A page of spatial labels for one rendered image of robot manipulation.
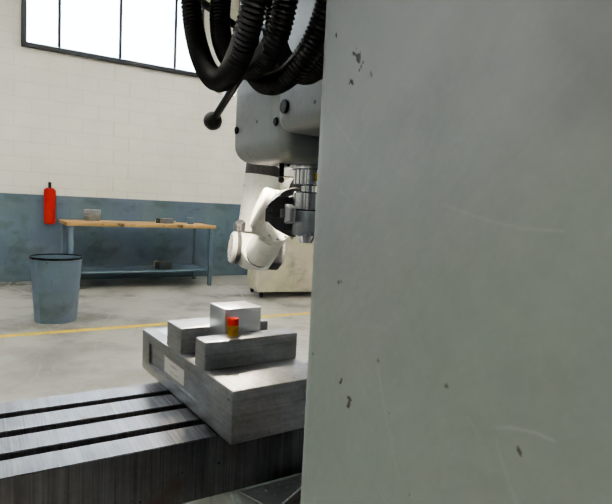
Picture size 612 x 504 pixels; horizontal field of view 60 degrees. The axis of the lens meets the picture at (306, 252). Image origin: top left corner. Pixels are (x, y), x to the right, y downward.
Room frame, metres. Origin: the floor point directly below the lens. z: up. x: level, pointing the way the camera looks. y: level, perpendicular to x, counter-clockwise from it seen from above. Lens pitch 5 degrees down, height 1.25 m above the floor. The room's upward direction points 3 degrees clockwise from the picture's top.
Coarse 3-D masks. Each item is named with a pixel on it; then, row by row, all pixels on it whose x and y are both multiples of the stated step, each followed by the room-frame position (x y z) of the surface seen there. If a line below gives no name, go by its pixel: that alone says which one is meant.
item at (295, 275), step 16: (288, 176) 6.98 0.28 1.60; (288, 240) 7.00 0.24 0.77; (288, 256) 7.01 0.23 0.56; (304, 256) 7.09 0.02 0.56; (256, 272) 6.96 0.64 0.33; (272, 272) 6.93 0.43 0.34; (288, 272) 7.01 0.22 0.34; (304, 272) 7.10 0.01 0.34; (256, 288) 6.93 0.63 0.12; (272, 288) 6.93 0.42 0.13; (288, 288) 7.02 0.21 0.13; (304, 288) 7.10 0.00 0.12
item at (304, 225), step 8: (296, 200) 0.84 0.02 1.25; (304, 200) 0.83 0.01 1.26; (312, 200) 0.83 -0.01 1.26; (296, 208) 0.84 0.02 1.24; (304, 208) 0.83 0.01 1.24; (312, 208) 0.83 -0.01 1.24; (296, 216) 0.84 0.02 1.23; (304, 216) 0.83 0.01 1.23; (312, 216) 0.83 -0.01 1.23; (296, 224) 0.84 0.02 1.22; (304, 224) 0.83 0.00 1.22; (312, 224) 0.83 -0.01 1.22; (296, 232) 0.84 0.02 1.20; (304, 232) 0.83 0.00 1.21; (312, 232) 0.83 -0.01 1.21
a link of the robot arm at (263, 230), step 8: (264, 192) 1.05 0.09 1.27; (272, 192) 1.06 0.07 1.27; (264, 200) 1.04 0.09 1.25; (256, 208) 1.09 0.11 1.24; (264, 208) 1.04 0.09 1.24; (256, 216) 1.06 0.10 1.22; (264, 216) 1.05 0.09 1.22; (256, 224) 1.08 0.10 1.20; (264, 224) 1.12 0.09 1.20; (256, 232) 1.11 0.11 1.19; (264, 232) 1.11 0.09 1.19; (272, 232) 1.14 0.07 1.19; (280, 232) 1.14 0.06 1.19; (264, 240) 1.13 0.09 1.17; (272, 240) 1.13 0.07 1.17; (280, 240) 1.13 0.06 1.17
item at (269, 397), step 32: (160, 352) 0.85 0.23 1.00; (224, 352) 0.72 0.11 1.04; (256, 352) 0.75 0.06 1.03; (288, 352) 0.78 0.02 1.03; (192, 384) 0.74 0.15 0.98; (224, 384) 0.66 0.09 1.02; (256, 384) 0.66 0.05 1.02; (288, 384) 0.68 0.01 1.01; (224, 416) 0.65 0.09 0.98; (256, 416) 0.65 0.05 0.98; (288, 416) 0.68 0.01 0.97
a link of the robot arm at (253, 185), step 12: (252, 180) 1.30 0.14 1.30; (264, 180) 1.30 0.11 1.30; (276, 180) 1.32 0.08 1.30; (252, 192) 1.30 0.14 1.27; (252, 204) 1.30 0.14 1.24; (240, 216) 1.32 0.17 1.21; (240, 228) 1.29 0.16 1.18; (240, 240) 1.26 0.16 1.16; (228, 252) 1.30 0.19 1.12; (240, 252) 1.25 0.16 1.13
